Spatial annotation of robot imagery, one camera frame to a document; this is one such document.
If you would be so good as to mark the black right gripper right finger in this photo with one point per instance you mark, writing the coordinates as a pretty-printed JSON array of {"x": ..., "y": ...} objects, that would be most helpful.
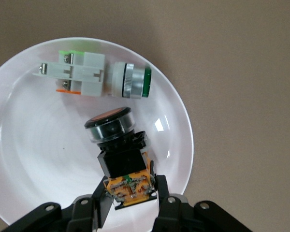
[{"x": 169, "y": 212}]

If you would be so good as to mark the pink round plate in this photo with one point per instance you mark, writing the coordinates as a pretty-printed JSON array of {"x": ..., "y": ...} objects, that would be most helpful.
[{"x": 38, "y": 145}]

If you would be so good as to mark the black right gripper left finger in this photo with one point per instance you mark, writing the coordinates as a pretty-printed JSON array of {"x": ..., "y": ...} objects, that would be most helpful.
[{"x": 83, "y": 215}]

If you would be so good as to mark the white green push-button switch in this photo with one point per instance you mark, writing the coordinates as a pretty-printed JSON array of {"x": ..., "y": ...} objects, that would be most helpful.
[{"x": 94, "y": 75}]

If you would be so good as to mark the black orange push-button switch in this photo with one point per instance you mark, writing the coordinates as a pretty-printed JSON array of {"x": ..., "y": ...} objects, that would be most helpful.
[{"x": 123, "y": 164}]

